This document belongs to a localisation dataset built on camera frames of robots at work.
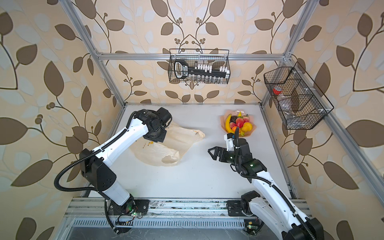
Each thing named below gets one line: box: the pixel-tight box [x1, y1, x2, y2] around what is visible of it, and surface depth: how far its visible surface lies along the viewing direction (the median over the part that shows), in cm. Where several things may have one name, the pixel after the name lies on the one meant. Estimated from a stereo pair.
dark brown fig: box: [230, 115, 238, 123], surface depth 107 cm
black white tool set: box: [174, 59, 230, 82], surface depth 86 cm
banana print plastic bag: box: [129, 122, 206, 167], surface depth 78 cm
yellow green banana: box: [225, 113, 236, 134], surface depth 104 cm
